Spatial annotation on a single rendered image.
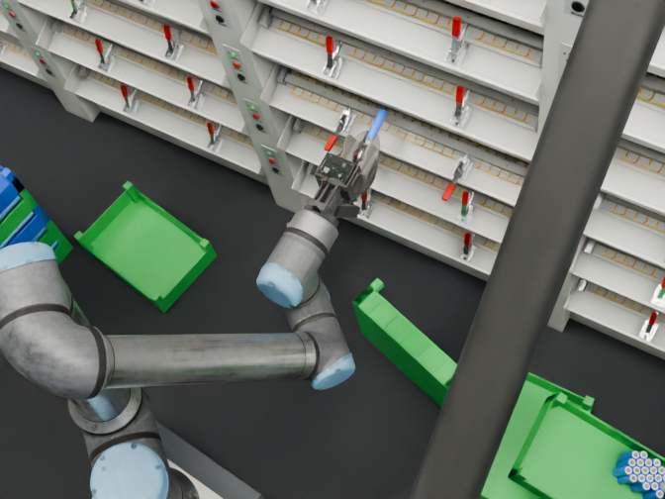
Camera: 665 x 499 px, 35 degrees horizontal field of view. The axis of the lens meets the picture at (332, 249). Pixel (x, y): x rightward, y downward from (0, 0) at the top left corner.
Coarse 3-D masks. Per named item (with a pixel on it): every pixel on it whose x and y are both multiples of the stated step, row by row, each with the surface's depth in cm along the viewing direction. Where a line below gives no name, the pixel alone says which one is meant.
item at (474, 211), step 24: (288, 120) 235; (288, 144) 240; (312, 144) 238; (336, 144) 235; (384, 168) 232; (408, 168) 230; (384, 192) 231; (408, 192) 230; (432, 192) 228; (456, 192) 226; (456, 216) 226; (480, 216) 224; (504, 216) 222
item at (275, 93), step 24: (288, 72) 220; (264, 96) 219; (288, 96) 221; (312, 96) 220; (312, 120) 219; (336, 120) 218; (408, 120) 213; (384, 144) 214; (408, 144) 212; (432, 168) 210; (480, 168) 207; (480, 192) 210; (504, 192) 205
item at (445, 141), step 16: (288, 80) 219; (304, 80) 218; (320, 96) 218; (336, 96) 215; (368, 112) 213; (416, 128) 209; (416, 144) 211; (448, 144) 207; (464, 144) 206; (496, 160) 204
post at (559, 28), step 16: (560, 0) 145; (560, 16) 148; (544, 32) 153; (560, 32) 151; (576, 32) 149; (544, 48) 156; (544, 64) 160; (544, 80) 163; (544, 96) 167; (544, 112) 171; (560, 304) 233; (560, 320) 241
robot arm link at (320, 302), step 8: (320, 280) 200; (320, 288) 200; (312, 296) 198; (320, 296) 201; (328, 296) 204; (304, 304) 199; (312, 304) 200; (320, 304) 200; (328, 304) 201; (288, 312) 202; (296, 312) 200; (304, 312) 199; (312, 312) 199; (320, 312) 199; (328, 312) 200; (288, 320) 202; (296, 320) 200
